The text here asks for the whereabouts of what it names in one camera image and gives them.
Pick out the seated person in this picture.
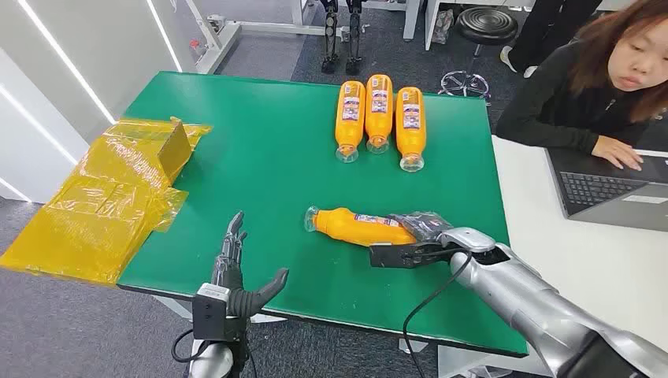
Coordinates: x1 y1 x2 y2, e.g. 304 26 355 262
494 0 668 172

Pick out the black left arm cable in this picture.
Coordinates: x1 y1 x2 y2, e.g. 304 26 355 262
170 328 210 365

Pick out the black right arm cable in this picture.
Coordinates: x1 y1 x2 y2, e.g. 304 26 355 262
402 250 474 378

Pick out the yellow film wrapped cardboard box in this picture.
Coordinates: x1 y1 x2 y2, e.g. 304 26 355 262
0 117 213 287

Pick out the white desk frame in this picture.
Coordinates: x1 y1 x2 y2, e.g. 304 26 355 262
402 0 458 52

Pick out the grey bag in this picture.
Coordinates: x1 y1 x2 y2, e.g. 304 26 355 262
432 9 455 46

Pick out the orange bottle with clear cap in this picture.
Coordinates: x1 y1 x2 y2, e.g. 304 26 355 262
334 80 367 164
304 205 418 247
395 86 428 173
364 73 395 155

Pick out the grey laptop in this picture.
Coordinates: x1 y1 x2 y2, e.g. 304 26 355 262
545 148 668 233

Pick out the black round stool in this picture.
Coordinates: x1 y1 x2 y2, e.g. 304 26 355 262
438 6 519 101

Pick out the person's hand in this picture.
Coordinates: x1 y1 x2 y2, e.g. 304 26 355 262
592 135 644 172

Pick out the standing person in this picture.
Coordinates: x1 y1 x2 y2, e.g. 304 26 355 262
499 0 603 80

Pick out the white metal stand frame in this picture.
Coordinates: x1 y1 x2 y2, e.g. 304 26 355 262
185 0 346 75

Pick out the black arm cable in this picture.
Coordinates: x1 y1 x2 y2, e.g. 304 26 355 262
402 250 474 378
170 328 210 365

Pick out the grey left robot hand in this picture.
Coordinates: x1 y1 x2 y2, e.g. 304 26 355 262
211 211 290 319

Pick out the black humanoid robot leg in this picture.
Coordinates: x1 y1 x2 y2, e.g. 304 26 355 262
344 0 366 76
320 0 341 75

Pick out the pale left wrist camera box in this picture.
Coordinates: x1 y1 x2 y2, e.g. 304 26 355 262
191 283 232 343

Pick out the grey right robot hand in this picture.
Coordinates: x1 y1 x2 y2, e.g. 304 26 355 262
369 211 471 269

